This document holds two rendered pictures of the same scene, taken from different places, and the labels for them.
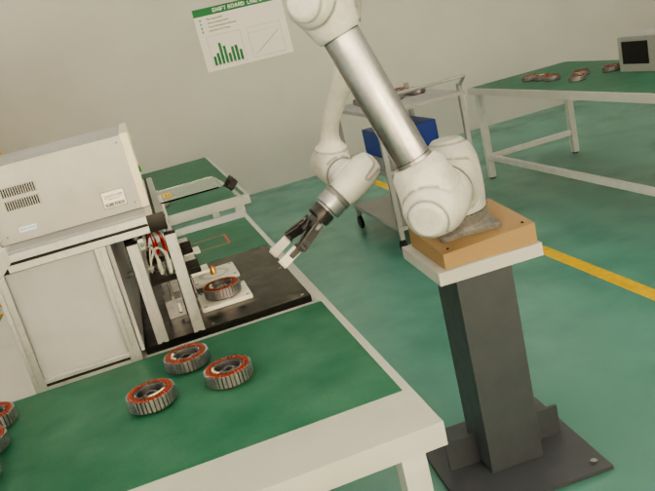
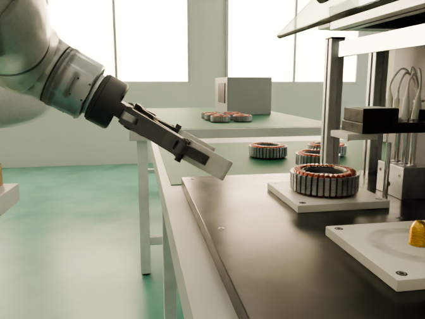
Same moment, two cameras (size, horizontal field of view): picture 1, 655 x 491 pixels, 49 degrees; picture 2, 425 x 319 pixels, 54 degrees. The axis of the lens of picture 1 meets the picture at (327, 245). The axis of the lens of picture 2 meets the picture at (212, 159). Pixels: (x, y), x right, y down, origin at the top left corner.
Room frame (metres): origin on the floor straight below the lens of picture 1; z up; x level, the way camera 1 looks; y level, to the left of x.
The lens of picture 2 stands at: (2.72, 0.18, 0.96)
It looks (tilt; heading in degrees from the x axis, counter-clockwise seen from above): 10 degrees down; 182
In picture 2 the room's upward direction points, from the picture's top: straight up
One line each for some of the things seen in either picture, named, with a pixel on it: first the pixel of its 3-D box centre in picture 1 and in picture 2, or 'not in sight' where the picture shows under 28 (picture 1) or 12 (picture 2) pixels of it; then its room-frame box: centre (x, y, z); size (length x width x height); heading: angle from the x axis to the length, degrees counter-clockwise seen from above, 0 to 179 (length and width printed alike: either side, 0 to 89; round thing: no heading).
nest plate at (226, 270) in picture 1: (213, 275); (417, 249); (2.27, 0.39, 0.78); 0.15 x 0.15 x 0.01; 12
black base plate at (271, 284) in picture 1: (215, 291); (369, 226); (2.15, 0.38, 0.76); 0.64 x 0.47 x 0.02; 12
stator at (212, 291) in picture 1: (222, 288); (324, 179); (2.04, 0.34, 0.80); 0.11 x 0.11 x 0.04
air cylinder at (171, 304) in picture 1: (174, 304); (401, 178); (2.01, 0.48, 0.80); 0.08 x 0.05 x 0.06; 12
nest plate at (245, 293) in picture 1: (224, 295); (323, 193); (2.04, 0.34, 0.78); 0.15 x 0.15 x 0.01; 12
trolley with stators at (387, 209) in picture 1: (405, 159); not in sight; (4.76, -0.65, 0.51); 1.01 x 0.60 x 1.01; 12
